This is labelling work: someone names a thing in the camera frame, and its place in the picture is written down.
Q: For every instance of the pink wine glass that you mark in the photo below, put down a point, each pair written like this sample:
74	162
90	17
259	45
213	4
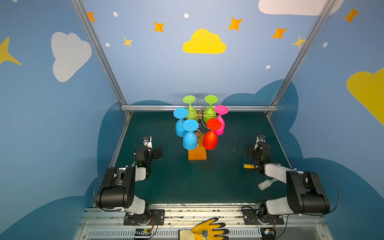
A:
221	110

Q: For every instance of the left green wine glass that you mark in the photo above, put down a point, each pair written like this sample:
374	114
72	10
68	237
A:
192	112

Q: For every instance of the yellow black work glove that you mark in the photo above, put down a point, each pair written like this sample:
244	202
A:
210	229

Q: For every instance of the white brush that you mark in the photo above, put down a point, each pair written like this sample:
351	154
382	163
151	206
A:
266	184

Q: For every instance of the left circuit board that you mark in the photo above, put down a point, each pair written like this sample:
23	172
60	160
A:
146	232

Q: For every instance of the orange wooden rack base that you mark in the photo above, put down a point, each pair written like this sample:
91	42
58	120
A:
199	153

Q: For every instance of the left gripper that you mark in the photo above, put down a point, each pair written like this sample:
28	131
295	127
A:
157	151

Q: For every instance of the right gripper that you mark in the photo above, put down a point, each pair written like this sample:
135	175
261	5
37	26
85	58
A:
250	150

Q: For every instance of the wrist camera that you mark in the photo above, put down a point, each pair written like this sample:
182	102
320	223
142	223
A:
147	141
260	139

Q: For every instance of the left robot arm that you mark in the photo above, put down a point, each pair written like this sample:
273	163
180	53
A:
117	189

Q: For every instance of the blue wine glass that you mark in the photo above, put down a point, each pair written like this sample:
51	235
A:
180	114
190	139

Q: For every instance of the green wine glass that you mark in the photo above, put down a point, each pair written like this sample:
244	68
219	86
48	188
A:
209	112
192	112

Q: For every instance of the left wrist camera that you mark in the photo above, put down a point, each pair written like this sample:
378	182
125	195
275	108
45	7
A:
147	141

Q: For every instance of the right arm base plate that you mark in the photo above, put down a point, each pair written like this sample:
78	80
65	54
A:
259	216

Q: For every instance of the red wine glass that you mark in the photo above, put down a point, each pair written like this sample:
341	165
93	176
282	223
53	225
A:
210	140

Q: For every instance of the circuit board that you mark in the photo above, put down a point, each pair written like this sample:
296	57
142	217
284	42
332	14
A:
146	232
268	234

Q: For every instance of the right green wine glass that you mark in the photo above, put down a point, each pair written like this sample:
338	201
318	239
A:
209	112

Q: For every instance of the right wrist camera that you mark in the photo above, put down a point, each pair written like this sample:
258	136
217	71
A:
260	139

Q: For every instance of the front blue wine glass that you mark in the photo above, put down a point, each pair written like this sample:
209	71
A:
190	139

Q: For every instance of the right circuit board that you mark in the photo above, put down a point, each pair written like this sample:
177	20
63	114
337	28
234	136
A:
268	234

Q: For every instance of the yellow toy shovel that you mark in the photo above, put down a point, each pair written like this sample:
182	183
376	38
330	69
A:
248	166

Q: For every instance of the gold wire glass rack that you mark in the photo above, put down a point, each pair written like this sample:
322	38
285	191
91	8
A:
200	121

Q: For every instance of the rear blue wine glass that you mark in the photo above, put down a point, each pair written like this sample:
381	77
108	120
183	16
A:
180	114

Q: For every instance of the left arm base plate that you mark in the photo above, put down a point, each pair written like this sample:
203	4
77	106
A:
148	218

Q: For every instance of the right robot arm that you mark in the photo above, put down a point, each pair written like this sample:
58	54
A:
305	191

